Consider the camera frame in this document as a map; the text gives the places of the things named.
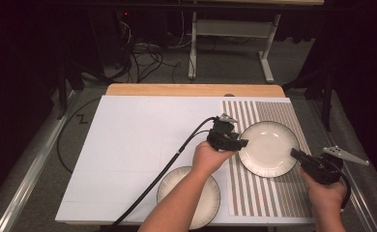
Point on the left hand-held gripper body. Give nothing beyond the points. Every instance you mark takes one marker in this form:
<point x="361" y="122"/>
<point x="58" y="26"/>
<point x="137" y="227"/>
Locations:
<point x="222" y="137"/>

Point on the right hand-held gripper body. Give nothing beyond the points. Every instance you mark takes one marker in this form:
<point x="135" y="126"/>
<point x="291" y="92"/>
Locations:
<point x="322" y="169"/>

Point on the white plate dark rim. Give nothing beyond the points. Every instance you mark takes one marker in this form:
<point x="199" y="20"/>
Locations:
<point x="267" y="148"/>
<point x="209" y="199"/>

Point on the person's right hand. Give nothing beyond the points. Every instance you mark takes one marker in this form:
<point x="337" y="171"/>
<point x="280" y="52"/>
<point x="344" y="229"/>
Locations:
<point x="325" y="193"/>

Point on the person's left hand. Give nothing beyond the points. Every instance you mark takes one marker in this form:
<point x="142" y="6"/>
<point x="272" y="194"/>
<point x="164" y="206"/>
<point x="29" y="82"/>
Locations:
<point x="209" y="159"/>

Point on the striped woven placemat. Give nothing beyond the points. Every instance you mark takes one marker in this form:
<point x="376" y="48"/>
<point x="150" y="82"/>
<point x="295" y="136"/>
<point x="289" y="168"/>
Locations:
<point x="273" y="199"/>

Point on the wooden table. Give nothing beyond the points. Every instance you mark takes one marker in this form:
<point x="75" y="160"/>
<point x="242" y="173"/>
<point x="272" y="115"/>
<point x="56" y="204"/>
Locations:
<point x="177" y="90"/>

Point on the black tripod stand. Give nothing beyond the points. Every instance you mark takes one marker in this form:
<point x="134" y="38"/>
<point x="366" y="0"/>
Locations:
<point x="62" y="90"/>
<point x="327" y="96"/>

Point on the white board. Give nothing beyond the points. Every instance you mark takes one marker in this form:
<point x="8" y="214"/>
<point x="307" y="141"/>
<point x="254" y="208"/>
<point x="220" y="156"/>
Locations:
<point x="128" y="145"/>

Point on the black device red light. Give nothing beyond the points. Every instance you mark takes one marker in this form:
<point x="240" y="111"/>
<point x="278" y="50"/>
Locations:
<point x="126" y="14"/>

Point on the aluminium rail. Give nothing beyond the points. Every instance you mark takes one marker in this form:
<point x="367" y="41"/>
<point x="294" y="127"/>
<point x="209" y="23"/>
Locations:
<point x="360" y="199"/>
<point x="32" y="180"/>

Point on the metal desk frame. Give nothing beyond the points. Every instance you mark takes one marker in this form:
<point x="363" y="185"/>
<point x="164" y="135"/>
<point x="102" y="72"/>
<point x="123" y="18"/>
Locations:
<point x="231" y="28"/>

